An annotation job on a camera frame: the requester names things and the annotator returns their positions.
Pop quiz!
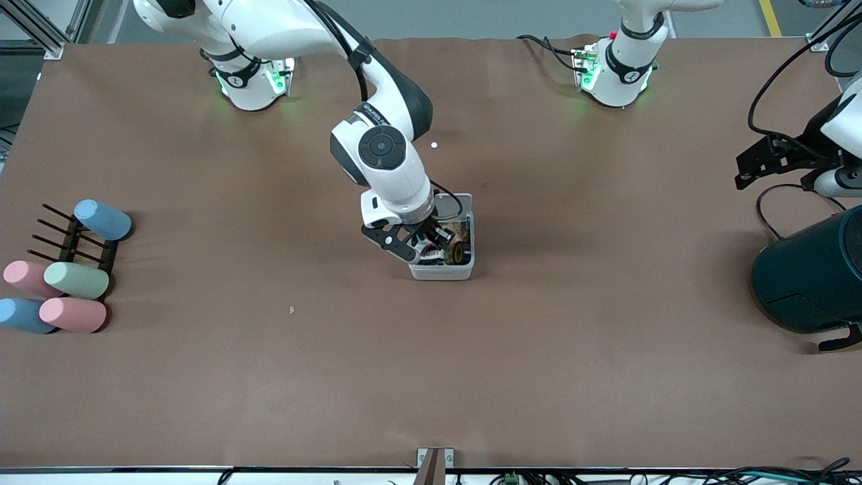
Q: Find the white square trash bin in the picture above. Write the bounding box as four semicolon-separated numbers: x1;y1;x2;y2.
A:
407;193;475;282

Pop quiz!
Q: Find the left arm base control board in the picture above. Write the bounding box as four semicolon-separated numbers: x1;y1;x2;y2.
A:
571;42;601;92

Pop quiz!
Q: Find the right arm base control board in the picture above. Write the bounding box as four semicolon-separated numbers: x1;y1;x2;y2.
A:
268;46;298;97

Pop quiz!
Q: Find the dark teal cylindrical appliance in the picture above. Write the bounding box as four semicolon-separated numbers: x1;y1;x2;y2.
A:
752;205;862;352

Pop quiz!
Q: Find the brown paper table cover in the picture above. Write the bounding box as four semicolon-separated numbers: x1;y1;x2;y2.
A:
0;34;862;470

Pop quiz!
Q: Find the blue plastic cup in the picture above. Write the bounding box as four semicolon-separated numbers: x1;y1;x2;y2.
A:
73;199;133;242
0;298;58;335

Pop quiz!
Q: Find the green plastic cup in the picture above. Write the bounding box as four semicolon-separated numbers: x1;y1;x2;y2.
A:
44;262;110;300

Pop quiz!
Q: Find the black cup rack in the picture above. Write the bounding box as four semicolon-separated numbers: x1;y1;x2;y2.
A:
27;203;120;300

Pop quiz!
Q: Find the pink plastic cup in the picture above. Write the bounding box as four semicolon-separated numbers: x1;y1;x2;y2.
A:
3;261;65;299
39;297;108;333

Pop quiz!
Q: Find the black appliance cable loop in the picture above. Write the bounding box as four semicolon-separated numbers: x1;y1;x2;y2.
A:
756;183;847;240

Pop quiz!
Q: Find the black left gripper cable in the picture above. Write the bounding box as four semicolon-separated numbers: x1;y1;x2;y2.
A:
746;0;862;160

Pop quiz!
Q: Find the aluminium frame profile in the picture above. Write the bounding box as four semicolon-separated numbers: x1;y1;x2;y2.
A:
0;0;92;61
806;0;862;53

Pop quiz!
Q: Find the black left arm base cable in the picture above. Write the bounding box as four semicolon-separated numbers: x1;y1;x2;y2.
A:
517;34;581;72

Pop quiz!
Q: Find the black arm base cable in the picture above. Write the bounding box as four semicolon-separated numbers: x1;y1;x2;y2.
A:
199;40;298;78
517;34;581;72

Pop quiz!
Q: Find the metal table edge bracket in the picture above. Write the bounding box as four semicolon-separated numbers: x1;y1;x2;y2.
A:
416;447;455;485

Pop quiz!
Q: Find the black right arm base cable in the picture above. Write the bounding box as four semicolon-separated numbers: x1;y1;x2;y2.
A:
199;40;298;78

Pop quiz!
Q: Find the black cable under table edge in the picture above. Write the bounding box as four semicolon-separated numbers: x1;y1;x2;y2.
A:
697;458;862;485

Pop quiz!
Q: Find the teal cable under table edge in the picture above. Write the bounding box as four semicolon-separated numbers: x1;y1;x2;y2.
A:
737;470;805;483

